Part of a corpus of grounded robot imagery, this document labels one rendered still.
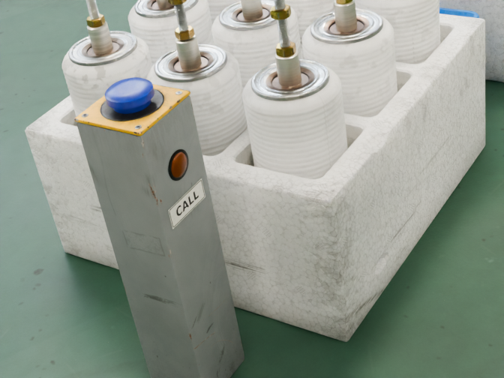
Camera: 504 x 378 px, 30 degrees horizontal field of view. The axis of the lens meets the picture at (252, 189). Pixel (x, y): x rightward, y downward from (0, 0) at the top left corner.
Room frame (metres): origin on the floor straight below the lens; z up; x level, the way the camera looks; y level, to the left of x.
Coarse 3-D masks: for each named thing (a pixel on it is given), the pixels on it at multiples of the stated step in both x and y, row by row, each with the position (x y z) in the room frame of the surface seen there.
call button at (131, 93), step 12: (120, 84) 0.70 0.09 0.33; (132, 84) 0.69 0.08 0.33; (144, 84) 0.69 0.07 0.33; (108, 96) 0.68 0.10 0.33; (120, 96) 0.68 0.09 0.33; (132, 96) 0.67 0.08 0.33; (144, 96) 0.67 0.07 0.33; (120, 108) 0.67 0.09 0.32; (132, 108) 0.67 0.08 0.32; (144, 108) 0.68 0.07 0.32
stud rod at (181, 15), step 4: (180, 4) 0.87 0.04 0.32; (176, 8) 0.87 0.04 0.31; (180, 8) 0.87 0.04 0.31; (176, 12) 0.87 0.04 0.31; (180, 12) 0.87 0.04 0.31; (184, 12) 0.87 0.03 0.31; (176, 16) 0.87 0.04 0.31; (180, 16) 0.87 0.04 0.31; (184, 16) 0.87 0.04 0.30; (180, 20) 0.87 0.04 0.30; (184, 20) 0.87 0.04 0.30; (180, 24) 0.87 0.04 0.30; (184, 24) 0.87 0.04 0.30; (180, 28) 0.87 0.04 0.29; (184, 28) 0.87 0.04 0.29
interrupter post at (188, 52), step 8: (176, 40) 0.87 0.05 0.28; (184, 40) 0.86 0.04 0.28; (192, 40) 0.86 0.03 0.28; (184, 48) 0.86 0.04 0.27; (192, 48) 0.86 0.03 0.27; (184, 56) 0.86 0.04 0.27; (192, 56) 0.86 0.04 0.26; (184, 64) 0.86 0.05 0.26; (192, 64) 0.86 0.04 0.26; (200, 64) 0.87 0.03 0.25
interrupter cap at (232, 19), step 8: (264, 0) 0.99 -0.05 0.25; (272, 0) 0.99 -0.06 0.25; (224, 8) 0.99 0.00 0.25; (232, 8) 0.98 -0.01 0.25; (240, 8) 0.98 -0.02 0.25; (264, 8) 0.97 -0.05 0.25; (224, 16) 0.97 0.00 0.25; (232, 16) 0.96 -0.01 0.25; (240, 16) 0.96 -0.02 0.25; (264, 16) 0.95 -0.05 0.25; (224, 24) 0.94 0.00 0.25; (232, 24) 0.94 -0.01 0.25; (240, 24) 0.94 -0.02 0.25; (248, 24) 0.94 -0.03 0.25; (256, 24) 0.93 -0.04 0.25; (264, 24) 0.93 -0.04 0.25; (272, 24) 0.93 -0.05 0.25
